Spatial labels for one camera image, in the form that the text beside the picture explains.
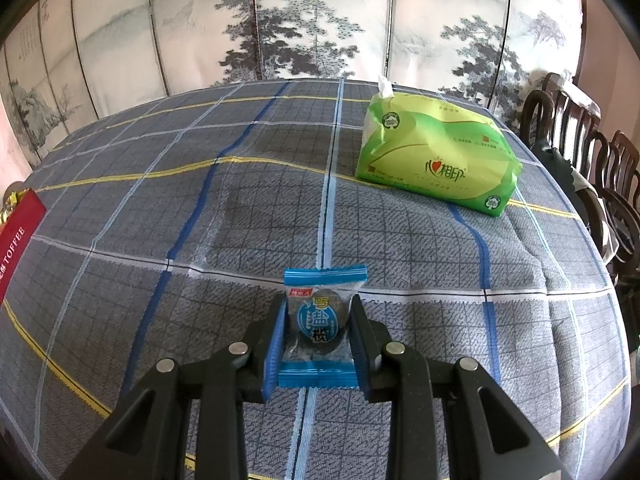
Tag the dark wooden chair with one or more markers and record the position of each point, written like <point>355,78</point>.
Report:
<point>537,110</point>
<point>617,160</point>

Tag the blue checked tablecloth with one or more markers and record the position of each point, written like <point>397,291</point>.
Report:
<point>400,260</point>

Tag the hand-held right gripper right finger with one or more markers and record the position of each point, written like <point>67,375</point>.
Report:
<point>359,350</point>

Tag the painted folding screen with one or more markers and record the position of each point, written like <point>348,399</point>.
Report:
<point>200,35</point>

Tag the green tissue pack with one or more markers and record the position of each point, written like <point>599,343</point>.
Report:
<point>430,160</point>

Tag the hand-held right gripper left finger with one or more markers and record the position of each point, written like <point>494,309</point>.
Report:
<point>275,345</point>

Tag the red tin box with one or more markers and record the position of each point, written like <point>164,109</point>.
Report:
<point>20,235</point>

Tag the blue plum candy packet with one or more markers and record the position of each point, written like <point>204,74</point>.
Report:
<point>320,325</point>

